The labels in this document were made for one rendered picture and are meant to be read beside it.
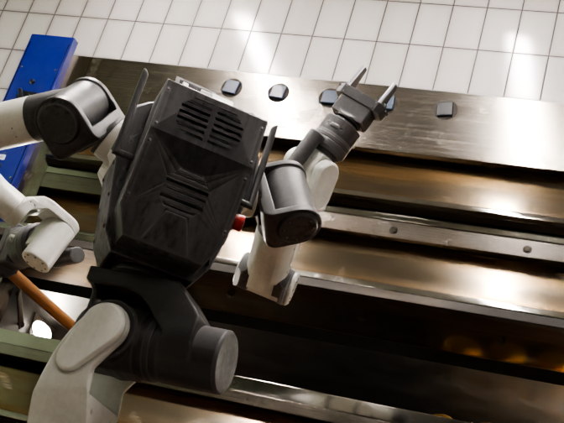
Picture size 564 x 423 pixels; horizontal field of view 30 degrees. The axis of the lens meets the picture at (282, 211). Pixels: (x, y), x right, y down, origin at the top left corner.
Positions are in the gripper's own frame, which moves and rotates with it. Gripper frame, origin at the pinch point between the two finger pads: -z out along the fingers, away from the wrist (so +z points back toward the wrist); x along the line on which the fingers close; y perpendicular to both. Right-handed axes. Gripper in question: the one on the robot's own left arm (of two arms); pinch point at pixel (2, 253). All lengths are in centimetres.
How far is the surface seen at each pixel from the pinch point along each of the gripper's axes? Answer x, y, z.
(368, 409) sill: 4, 91, 29
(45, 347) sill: 4, 40, -47
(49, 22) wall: -103, 17, -82
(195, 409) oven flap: 12, 68, -9
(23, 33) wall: -97, 12, -89
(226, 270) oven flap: -21, 56, 3
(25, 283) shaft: 0.3, 13.1, -12.9
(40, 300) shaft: 0.8, 20.7, -18.6
